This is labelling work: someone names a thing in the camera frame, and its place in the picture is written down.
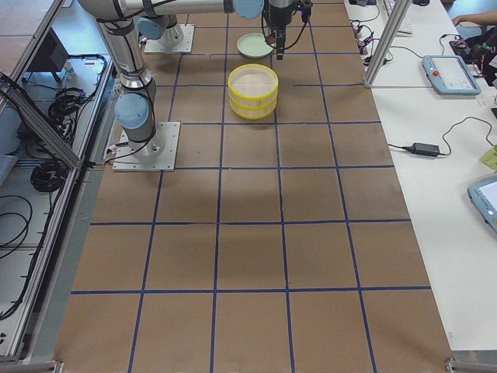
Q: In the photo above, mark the white keyboard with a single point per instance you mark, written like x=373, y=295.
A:
x=405, y=29

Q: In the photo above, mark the aluminium frame post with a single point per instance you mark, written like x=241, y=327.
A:
x=390, y=30

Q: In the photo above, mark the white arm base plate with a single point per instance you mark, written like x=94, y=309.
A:
x=159, y=154
x=175, y=40

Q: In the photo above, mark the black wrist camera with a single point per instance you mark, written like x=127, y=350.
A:
x=305, y=7

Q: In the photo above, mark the yellow steamer layer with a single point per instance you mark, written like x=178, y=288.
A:
x=253, y=82
x=252, y=109

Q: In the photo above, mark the light green round plate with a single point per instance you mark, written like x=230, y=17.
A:
x=253, y=45

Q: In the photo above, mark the black power adapter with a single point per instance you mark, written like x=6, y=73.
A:
x=423, y=149

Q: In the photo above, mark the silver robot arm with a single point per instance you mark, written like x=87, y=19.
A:
x=194, y=5
x=134, y=109

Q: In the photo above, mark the blue teach pendant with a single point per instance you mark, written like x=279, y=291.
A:
x=449, y=75
x=483, y=197

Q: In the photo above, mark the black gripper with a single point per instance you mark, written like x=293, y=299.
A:
x=278, y=15

